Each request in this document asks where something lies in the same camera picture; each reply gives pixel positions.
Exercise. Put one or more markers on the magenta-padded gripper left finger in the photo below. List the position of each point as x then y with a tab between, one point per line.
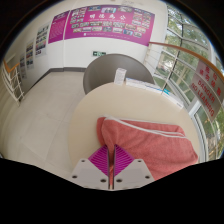
90	173

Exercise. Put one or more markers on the green exit sign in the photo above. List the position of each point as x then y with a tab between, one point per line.
99	53

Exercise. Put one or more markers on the wide magenta photo poster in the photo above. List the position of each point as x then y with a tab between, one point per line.
110	23

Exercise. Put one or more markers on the narrow magenta text poster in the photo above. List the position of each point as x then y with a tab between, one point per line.
58	26

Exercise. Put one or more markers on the pink terry towel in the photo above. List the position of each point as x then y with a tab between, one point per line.
150	146

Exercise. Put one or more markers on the white warning sign red letters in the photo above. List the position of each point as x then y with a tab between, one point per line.
206	90

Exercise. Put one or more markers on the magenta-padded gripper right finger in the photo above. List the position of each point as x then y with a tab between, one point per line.
133	173

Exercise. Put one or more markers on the white stair railing orange handrail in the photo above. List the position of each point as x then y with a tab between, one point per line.
11	83

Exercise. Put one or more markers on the small upright white box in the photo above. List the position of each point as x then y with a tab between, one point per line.
120	76

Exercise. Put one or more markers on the white-framed glass window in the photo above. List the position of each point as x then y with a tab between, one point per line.
186	33

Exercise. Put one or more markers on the white photo poster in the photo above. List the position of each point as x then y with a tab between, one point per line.
41	40
22	63
30	55

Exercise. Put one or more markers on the white railing with orange handrail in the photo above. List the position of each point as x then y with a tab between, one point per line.
186	52

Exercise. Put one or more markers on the flat white and blue box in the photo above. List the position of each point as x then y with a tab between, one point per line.
173	98

